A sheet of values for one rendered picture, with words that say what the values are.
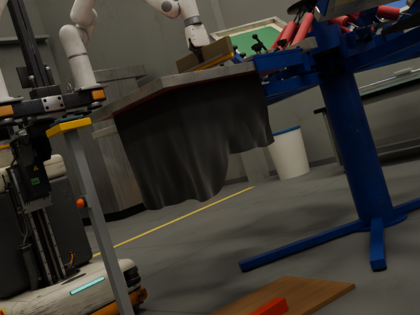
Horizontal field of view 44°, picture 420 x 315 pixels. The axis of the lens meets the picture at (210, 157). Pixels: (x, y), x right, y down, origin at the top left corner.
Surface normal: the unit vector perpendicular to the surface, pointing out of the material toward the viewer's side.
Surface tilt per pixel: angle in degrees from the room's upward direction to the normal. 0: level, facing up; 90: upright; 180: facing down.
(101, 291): 90
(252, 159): 90
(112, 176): 90
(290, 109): 90
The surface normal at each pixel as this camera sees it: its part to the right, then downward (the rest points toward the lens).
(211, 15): -0.68, 0.23
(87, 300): 0.68, -0.18
